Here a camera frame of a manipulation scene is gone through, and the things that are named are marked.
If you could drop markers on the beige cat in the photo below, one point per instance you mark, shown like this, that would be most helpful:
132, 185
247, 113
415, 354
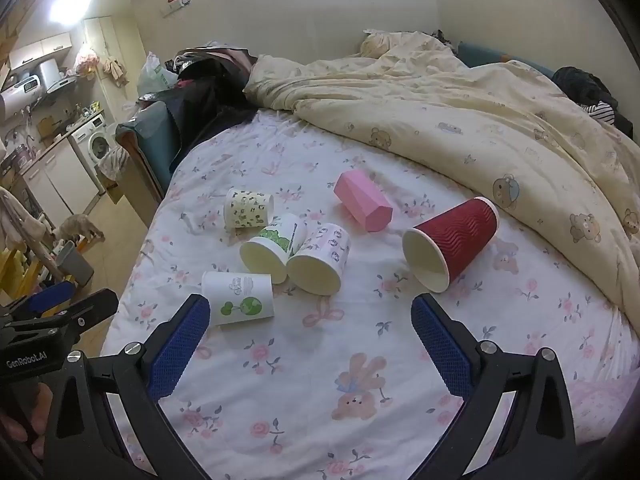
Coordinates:
80, 226

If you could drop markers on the striped cloth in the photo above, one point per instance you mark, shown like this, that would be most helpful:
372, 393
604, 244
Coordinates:
115, 164

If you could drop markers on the dark garment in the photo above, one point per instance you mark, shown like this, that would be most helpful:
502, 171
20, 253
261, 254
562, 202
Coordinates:
580, 85

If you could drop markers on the grey trash bin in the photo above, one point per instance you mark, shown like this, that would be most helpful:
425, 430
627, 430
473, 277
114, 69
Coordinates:
76, 262

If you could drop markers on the white cup green globe print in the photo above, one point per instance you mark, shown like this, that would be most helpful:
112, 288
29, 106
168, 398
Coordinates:
240, 300

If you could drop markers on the beige hanging cloth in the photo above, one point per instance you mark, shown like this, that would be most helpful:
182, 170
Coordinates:
115, 71

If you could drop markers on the person's left hand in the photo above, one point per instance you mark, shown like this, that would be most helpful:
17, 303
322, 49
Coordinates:
30, 412

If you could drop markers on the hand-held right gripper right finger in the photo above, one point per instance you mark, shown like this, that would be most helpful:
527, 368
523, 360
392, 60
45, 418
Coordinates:
442, 347

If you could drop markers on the pink faceted cup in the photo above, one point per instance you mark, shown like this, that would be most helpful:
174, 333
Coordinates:
362, 200

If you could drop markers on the pile of dark clothes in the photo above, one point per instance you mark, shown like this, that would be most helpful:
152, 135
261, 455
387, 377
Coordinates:
200, 95

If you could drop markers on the white water heater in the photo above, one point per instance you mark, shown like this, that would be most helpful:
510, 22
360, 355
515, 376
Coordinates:
20, 95

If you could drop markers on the tall white cabinet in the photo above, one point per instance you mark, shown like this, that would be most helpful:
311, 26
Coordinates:
112, 55

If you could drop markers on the white kitchen base cabinets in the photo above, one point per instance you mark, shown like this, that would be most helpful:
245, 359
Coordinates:
60, 180

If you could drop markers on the cream bear print duvet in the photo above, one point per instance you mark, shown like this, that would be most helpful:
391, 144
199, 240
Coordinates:
450, 110

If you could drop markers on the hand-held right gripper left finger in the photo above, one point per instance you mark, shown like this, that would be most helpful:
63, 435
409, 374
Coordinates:
181, 347

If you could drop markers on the white cup green bush print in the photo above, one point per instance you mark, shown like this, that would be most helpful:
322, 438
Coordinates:
274, 250

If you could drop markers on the beige hanging garment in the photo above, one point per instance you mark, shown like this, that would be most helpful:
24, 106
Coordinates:
17, 217

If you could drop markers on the striped garment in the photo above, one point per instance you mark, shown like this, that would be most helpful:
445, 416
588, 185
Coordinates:
600, 111

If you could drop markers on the white plastic bag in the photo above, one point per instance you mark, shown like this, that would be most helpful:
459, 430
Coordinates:
154, 76

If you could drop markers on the white wall cabinets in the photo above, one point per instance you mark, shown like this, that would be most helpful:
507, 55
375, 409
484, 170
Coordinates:
40, 50

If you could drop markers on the red ribbed paper cup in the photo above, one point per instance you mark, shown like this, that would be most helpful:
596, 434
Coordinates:
457, 237

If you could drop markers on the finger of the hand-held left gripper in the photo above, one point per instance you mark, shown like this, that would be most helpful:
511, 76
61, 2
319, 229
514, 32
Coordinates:
50, 296
95, 307

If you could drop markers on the yellow stool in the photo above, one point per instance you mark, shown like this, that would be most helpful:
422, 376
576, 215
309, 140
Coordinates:
17, 272

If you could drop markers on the range hood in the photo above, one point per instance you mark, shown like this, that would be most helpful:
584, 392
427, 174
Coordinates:
55, 80

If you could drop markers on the white cup purple cartoon print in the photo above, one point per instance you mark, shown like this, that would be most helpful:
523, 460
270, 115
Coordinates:
322, 255

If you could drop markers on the teal padded bed frame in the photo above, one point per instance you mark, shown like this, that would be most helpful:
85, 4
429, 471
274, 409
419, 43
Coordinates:
150, 140

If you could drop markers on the pink hanging cloth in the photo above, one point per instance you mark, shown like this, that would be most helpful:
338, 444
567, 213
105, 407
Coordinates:
86, 60

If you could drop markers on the yellow patterned paper cup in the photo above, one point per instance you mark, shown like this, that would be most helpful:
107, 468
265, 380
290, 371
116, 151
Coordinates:
248, 209

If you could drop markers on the white washing machine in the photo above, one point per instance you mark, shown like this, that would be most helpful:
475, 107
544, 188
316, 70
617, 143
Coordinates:
97, 145

